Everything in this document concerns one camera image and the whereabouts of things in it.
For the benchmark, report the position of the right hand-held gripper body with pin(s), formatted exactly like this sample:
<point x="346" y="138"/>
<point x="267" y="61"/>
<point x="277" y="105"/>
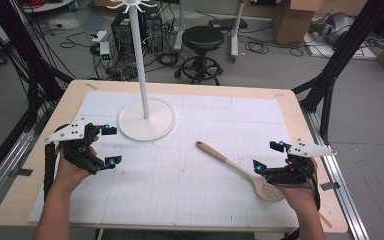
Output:
<point x="296" y="163"/>

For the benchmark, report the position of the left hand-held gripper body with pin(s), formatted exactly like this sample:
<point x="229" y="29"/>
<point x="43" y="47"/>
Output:
<point x="76" y="140"/>

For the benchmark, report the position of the wooden slotted spoon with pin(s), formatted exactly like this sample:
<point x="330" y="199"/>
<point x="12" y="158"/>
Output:
<point x="236" y="170"/>

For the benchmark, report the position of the white hook stand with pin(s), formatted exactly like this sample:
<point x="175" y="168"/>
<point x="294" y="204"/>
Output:
<point x="145" y="83"/>

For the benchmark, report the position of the person's left hand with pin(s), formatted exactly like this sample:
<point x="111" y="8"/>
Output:
<point x="75" y="168"/>

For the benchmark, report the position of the person's right hand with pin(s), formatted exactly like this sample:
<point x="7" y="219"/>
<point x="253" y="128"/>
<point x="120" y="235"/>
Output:
<point x="300" y="193"/>

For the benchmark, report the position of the white grid paper mat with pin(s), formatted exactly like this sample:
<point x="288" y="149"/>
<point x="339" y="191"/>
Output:
<point x="166" y="160"/>

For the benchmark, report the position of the white power strip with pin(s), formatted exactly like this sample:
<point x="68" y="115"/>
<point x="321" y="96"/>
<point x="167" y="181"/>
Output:
<point x="99" y="36"/>

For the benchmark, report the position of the black computer tower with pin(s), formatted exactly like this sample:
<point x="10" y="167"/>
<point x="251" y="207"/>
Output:
<point x="136" y="31"/>

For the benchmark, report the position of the black round stool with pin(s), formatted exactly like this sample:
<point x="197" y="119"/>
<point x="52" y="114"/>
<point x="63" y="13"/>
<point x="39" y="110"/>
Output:
<point x="201" y="55"/>

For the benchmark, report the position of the white stand leg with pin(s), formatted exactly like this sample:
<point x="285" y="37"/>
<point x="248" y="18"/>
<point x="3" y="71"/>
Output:
<point x="236" y="30"/>
<point x="179" y="25"/>

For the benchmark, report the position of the grey bag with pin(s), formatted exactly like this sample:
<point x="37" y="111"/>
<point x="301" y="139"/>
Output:
<point x="333" y="28"/>

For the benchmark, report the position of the black flat device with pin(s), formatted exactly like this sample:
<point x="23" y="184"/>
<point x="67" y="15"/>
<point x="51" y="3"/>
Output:
<point x="228" y="23"/>

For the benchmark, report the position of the black metal frame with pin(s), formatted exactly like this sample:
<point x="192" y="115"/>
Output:
<point x="23" y="66"/>
<point x="343" y="60"/>

